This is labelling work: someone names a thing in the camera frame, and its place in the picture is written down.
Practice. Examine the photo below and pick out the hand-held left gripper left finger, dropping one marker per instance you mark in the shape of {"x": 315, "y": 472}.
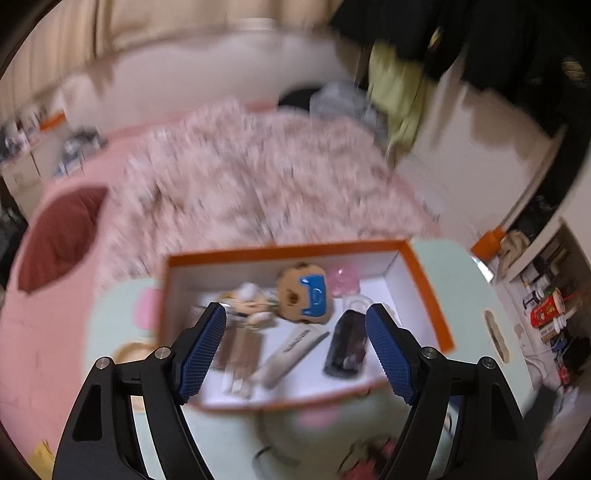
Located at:
{"x": 203, "y": 355}

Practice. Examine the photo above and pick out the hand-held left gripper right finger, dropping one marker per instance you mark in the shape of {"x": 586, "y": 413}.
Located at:
{"x": 388, "y": 355}

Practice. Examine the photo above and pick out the brown playing card deck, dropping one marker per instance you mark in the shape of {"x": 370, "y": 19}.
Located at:
{"x": 242, "y": 355}

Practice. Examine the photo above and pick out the orange cardboard box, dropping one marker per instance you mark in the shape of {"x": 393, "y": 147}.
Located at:
{"x": 415, "y": 277}

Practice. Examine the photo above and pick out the translucent heart-shaped case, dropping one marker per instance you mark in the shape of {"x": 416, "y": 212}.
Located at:
{"x": 344, "y": 279}

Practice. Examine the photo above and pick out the orange-capped container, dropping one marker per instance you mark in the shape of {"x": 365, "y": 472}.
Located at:
{"x": 489, "y": 242}

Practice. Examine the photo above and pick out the dark playing card box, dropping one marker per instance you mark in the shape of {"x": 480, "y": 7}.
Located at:
{"x": 344, "y": 346}

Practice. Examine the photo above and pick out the small cream toy figure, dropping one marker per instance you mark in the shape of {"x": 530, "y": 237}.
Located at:
{"x": 249, "y": 300}

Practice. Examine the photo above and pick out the white tube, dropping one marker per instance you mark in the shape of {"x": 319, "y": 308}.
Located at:
{"x": 291, "y": 353}

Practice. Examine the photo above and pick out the pale green printed mat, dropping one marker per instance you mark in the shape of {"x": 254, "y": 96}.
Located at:
{"x": 221, "y": 443}

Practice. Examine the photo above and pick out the red toy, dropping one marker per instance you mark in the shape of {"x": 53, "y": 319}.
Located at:
{"x": 369, "y": 457}

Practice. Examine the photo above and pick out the brown-headed toy figure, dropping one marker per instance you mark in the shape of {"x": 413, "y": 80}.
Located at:
{"x": 293, "y": 286}

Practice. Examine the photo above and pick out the red can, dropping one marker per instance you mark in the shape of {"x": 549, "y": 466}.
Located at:
{"x": 546, "y": 308}

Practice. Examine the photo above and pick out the white shelf unit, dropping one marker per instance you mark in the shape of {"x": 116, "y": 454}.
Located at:
{"x": 531, "y": 258}

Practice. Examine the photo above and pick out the pink bed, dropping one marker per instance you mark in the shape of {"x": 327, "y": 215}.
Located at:
{"x": 27, "y": 346}

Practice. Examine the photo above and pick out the pink floral blanket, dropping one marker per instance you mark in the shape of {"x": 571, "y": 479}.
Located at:
{"x": 258, "y": 184}

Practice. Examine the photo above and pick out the dark red pillow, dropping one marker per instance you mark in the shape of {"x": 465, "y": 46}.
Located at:
{"x": 60, "y": 235}

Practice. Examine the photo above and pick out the blue-grey clothing pile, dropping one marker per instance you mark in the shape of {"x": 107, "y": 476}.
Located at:
{"x": 81, "y": 145}

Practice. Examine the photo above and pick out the brown cardboard box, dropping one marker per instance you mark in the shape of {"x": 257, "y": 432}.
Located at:
{"x": 21, "y": 177}

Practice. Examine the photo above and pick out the grey clothing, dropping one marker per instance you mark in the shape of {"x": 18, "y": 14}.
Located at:
{"x": 337, "y": 99}

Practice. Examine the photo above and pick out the yellow-green garment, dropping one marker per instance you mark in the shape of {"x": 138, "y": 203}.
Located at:
{"x": 392, "y": 83}

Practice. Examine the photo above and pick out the black clothing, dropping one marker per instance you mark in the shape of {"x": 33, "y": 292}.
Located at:
{"x": 295, "y": 98}

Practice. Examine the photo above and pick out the orange box lid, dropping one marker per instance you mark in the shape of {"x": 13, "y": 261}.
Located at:
{"x": 51, "y": 121}

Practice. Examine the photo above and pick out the white padded headboard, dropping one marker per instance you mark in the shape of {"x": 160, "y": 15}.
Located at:
{"x": 207, "y": 69}

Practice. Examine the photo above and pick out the row of small bottles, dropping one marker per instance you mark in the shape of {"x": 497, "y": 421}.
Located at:
{"x": 21, "y": 129}

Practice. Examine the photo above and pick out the black hanging jacket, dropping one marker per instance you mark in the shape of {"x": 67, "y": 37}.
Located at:
{"x": 406, "y": 23}

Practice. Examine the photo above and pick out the beige curtain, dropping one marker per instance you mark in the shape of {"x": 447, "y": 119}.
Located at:
{"x": 138, "y": 23}

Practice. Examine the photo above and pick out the black jacket with gold print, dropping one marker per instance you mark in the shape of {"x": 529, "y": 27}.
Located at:
{"x": 517, "y": 41}

